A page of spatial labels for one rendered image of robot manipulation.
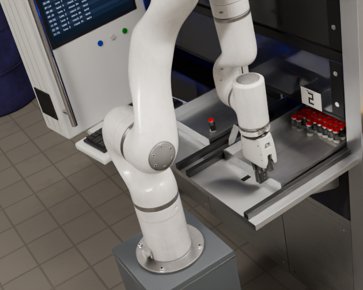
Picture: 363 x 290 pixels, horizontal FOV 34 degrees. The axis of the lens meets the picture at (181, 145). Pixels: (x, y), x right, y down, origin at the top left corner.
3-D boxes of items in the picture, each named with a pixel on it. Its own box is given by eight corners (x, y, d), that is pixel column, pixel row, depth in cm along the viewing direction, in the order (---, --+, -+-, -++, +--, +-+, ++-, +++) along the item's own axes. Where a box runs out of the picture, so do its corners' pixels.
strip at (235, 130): (236, 138, 197) (234, 123, 193) (242, 142, 194) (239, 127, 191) (203, 158, 191) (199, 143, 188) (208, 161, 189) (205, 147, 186)
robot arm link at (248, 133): (276, 120, 159) (278, 129, 161) (255, 109, 166) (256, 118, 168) (252, 134, 156) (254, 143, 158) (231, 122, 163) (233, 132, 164)
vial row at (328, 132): (300, 122, 197) (299, 110, 195) (341, 141, 184) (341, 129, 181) (295, 125, 196) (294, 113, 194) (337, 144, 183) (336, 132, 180)
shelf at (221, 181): (233, 84, 232) (232, 79, 231) (377, 151, 180) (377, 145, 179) (129, 138, 214) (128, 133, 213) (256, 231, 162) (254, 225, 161)
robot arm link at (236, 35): (189, 8, 150) (215, 107, 167) (227, 22, 138) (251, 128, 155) (217, -7, 153) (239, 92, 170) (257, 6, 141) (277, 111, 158)
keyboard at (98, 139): (161, 95, 248) (159, 90, 246) (183, 104, 238) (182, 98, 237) (83, 142, 229) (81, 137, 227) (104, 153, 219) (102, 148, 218)
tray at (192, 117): (240, 83, 227) (239, 75, 225) (287, 105, 208) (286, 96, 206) (167, 121, 214) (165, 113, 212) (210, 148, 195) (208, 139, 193)
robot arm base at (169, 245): (158, 286, 152) (142, 233, 142) (124, 248, 166) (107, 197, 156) (218, 250, 158) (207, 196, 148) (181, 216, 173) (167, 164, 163)
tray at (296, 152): (302, 112, 202) (301, 103, 200) (363, 139, 183) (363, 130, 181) (225, 158, 189) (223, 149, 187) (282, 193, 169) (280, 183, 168)
